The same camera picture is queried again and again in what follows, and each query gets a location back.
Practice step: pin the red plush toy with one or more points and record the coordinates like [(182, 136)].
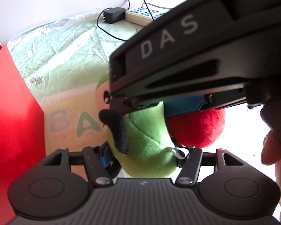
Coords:
[(200, 129)]

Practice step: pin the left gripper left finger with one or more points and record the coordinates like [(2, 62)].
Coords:
[(101, 166)]

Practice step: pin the right hand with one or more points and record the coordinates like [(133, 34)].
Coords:
[(271, 153)]

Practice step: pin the green plush toy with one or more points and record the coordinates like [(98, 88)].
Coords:
[(139, 141)]

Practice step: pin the cartoon print bed sheet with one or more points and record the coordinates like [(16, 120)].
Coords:
[(61, 63)]

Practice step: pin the white blue power strip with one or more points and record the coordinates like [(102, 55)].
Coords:
[(142, 16)]

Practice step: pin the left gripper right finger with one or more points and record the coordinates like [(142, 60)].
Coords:
[(189, 160)]

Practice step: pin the black power adapter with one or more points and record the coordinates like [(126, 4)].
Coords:
[(113, 15)]

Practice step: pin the red cardboard box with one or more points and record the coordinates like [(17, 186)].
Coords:
[(21, 129)]

